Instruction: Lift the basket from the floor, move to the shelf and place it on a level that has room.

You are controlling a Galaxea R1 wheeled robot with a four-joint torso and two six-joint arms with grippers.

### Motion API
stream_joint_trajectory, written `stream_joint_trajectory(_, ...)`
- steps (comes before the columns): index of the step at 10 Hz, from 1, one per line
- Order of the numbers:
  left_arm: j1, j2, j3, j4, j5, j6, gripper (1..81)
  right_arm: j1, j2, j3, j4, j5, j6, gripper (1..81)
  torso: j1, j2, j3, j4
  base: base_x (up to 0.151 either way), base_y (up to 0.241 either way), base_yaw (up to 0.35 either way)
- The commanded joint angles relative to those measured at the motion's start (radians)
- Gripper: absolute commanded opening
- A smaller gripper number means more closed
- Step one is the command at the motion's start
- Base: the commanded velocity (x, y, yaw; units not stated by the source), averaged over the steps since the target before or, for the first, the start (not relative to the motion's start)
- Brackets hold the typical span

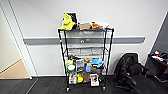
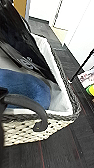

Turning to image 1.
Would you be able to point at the small tan item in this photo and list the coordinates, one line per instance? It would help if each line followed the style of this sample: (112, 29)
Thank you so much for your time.
(87, 61)

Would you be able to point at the grey framed book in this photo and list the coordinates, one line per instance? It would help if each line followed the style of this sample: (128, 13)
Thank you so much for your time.
(80, 64)

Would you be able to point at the blue cloth bag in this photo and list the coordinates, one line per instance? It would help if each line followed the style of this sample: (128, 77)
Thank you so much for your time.
(96, 62)

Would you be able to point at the brown cardboard box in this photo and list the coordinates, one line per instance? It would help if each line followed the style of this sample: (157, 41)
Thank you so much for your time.
(84, 26)

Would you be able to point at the orange plush toy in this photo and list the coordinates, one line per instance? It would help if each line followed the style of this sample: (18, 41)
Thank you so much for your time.
(96, 25)

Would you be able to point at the small brown box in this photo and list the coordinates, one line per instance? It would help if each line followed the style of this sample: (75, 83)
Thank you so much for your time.
(95, 69)

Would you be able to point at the yellow plush toy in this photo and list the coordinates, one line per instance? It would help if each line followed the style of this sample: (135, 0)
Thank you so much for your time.
(68, 23)

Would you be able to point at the tall brown box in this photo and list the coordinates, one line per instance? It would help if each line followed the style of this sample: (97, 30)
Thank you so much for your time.
(86, 77)

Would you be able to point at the flat white box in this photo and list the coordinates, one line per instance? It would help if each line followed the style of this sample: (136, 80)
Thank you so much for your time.
(105, 25)

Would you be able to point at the small yellow toy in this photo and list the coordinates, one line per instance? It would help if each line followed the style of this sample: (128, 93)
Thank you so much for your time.
(80, 78)

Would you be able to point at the black box with white print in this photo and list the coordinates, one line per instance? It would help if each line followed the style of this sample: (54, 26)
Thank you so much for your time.
(74, 17)

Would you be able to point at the red and white box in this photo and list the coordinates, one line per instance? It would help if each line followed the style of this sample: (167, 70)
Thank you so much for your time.
(72, 78)

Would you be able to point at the white box with red print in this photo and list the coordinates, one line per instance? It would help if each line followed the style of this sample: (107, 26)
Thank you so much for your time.
(94, 80)

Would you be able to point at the black office chair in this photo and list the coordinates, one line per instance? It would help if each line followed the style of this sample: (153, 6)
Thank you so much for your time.
(131, 73)

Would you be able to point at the dark desk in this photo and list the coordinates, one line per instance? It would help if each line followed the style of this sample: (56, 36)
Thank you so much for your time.
(160, 65)

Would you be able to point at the white wall outlet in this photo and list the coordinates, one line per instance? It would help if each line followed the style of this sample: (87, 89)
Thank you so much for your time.
(87, 39)
(82, 41)

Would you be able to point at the long grey wall band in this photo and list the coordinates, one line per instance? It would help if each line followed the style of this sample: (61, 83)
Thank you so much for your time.
(50, 40)

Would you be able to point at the white door frame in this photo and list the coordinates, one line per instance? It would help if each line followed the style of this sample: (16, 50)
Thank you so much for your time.
(20, 43)

